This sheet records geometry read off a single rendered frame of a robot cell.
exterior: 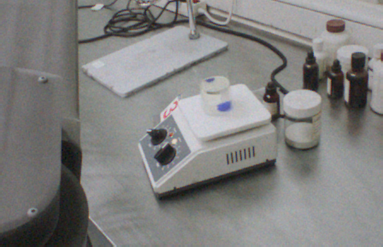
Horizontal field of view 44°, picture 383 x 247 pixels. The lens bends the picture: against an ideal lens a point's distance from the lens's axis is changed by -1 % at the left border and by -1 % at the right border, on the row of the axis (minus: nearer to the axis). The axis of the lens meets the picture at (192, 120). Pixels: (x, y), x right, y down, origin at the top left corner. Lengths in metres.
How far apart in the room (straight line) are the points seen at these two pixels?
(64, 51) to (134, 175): 0.56
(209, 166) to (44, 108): 0.57
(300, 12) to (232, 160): 0.49
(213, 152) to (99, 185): 0.20
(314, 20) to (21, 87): 0.97
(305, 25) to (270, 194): 0.51
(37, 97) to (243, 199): 0.57
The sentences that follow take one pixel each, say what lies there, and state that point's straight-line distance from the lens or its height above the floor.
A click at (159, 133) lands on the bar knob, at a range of 0.76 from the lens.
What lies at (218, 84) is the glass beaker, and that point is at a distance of 0.71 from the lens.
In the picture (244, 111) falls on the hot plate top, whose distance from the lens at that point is 0.74.
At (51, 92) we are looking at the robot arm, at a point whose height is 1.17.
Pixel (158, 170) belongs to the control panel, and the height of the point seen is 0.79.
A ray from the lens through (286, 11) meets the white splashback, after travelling 1.15.
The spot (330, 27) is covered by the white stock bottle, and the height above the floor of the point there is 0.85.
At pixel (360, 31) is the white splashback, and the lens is 1.03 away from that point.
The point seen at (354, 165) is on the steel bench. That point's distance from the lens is 0.78.
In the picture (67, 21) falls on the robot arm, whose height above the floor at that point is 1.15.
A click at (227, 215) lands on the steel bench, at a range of 0.69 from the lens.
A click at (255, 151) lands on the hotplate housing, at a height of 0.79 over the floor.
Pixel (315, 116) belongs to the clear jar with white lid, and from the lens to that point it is 0.77.
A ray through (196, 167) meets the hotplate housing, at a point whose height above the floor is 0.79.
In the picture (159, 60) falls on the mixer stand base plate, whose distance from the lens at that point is 1.12.
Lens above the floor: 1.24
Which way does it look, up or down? 33 degrees down
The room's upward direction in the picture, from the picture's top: 9 degrees counter-clockwise
